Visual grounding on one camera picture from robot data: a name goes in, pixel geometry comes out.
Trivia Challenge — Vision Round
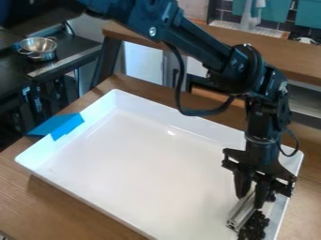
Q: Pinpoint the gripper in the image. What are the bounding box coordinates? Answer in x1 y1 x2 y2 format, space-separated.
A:
221 134 298 210

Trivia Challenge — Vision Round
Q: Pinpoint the silver bar tool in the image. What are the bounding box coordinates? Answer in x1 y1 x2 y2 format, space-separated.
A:
225 188 259 233

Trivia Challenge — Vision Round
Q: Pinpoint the pile of black bits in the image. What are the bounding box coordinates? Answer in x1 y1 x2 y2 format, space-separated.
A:
237 209 271 240

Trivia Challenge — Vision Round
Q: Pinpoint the white tray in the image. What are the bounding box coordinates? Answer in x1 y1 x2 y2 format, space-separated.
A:
13 88 305 240

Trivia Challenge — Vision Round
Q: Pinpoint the blue tape piece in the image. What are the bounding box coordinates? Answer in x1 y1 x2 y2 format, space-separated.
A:
26 112 87 142

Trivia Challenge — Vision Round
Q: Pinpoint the black table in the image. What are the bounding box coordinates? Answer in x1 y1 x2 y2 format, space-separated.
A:
0 28 104 148

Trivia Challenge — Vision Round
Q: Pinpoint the silver pot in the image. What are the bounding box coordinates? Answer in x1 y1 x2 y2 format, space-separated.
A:
16 36 59 62

